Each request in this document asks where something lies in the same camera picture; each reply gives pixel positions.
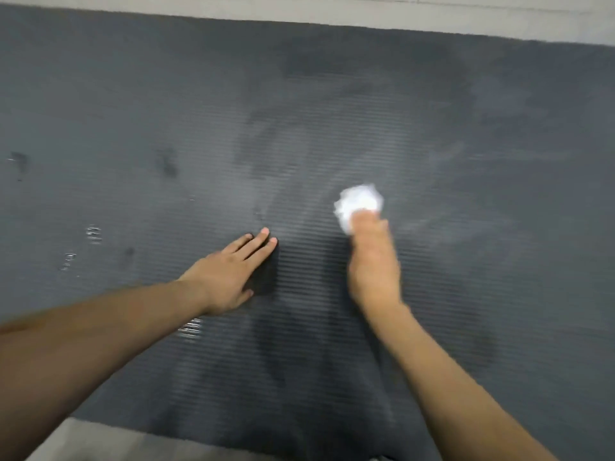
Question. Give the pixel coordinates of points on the person's right hand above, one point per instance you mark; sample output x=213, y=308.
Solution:
x=375, y=268

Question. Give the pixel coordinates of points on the person's left hand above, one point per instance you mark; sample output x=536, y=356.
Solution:
x=221, y=278

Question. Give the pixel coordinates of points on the white wipe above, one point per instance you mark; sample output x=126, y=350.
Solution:
x=358, y=199

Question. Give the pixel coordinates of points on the dark grey yoga mat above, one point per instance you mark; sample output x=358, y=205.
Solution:
x=144, y=115

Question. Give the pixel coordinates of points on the person's left forearm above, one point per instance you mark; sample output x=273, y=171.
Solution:
x=72, y=355

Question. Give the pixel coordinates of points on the person's right forearm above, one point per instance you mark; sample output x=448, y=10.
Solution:
x=456, y=393

